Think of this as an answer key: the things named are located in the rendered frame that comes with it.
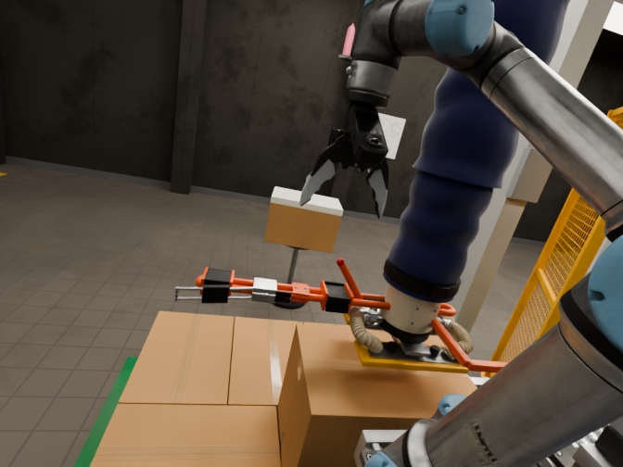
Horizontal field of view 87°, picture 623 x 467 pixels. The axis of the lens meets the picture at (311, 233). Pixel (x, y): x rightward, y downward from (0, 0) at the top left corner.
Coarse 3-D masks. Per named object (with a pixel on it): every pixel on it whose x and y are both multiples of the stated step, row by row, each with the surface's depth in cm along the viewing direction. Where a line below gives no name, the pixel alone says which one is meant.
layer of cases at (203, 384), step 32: (160, 320) 170; (192, 320) 175; (224, 320) 181; (256, 320) 187; (160, 352) 150; (192, 352) 154; (224, 352) 158; (256, 352) 162; (288, 352) 167; (128, 384) 131; (160, 384) 134; (192, 384) 137; (224, 384) 140; (256, 384) 144; (128, 416) 118; (160, 416) 121; (192, 416) 123; (224, 416) 126; (256, 416) 129; (128, 448) 108; (160, 448) 110; (192, 448) 112; (224, 448) 114; (256, 448) 117
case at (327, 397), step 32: (320, 352) 111; (352, 352) 115; (288, 384) 121; (320, 384) 98; (352, 384) 100; (384, 384) 103; (416, 384) 106; (448, 384) 110; (288, 416) 113; (320, 416) 88; (352, 416) 89; (384, 416) 91; (416, 416) 94; (288, 448) 106; (320, 448) 92; (352, 448) 94
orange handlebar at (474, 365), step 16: (288, 288) 99; (304, 288) 98; (320, 288) 101; (352, 304) 99; (368, 304) 99; (384, 304) 100; (448, 304) 109; (432, 320) 98; (448, 336) 90; (480, 368) 81; (496, 368) 82
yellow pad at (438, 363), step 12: (360, 348) 97; (384, 348) 98; (396, 348) 97; (432, 348) 100; (372, 360) 93; (384, 360) 94; (396, 360) 95; (408, 360) 96; (420, 360) 97; (432, 360) 98; (444, 360) 99; (456, 360) 100; (456, 372) 98
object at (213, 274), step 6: (210, 270) 95; (216, 270) 96; (222, 270) 96; (204, 276) 91; (210, 276) 91; (216, 276) 92; (222, 276) 93; (228, 276) 94; (204, 282) 90; (210, 282) 90; (216, 282) 90; (222, 282) 91; (228, 282) 91; (228, 294) 92
